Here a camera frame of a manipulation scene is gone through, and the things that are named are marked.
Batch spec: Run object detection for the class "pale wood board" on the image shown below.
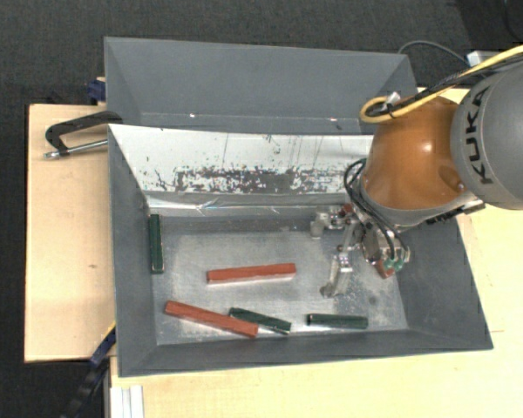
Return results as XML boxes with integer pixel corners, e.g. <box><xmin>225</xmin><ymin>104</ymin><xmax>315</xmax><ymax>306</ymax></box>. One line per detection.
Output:
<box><xmin>24</xmin><ymin>103</ymin><xmax>117</xmax><ymax>364</ymax></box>

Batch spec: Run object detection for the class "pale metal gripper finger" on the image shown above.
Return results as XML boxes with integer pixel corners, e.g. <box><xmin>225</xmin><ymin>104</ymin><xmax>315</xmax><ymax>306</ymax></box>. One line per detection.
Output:
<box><xmin>309</xmin><ymin>209</ymin><xmax>335</xmax><ymax>239</ymax></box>
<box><xmin>319</xmin><ymin>253</ymin><xmax>355</xmax><ymax>300</ymax></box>

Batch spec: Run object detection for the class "grey metal bin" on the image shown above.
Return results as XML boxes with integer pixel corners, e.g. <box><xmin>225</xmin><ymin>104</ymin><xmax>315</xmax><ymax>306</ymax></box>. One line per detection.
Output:
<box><xmin>103</xmin><ymin>36</ymin><xmax>494</xmax><ymax>379</ymax></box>

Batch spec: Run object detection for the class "red-brown flat block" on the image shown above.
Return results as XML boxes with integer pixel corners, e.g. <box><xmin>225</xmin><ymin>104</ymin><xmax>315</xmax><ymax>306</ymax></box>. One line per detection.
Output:
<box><xmin>164</xmin><ymin>300</ymin><xmax>260</xmax><ymax>340</ymax></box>
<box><xmin>206</xmin><ymin>262</ymin><xmax>298</xmax><ymax>286</ymax></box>

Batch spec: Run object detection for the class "dark green flat block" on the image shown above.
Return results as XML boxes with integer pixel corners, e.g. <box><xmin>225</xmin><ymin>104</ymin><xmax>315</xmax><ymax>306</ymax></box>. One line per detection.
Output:
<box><xmin>228</xmin><ymin>306</ymin><xmax>293</xmax><ymax>336</ymax></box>
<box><xmin>147</xmin><ymin>213</ymin><xmax>166</xmax><ymax>275</ymax></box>
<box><xmin>305</xmin><ymin>313</ymin><xmax>370</xmax><ymax>331</ymax></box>

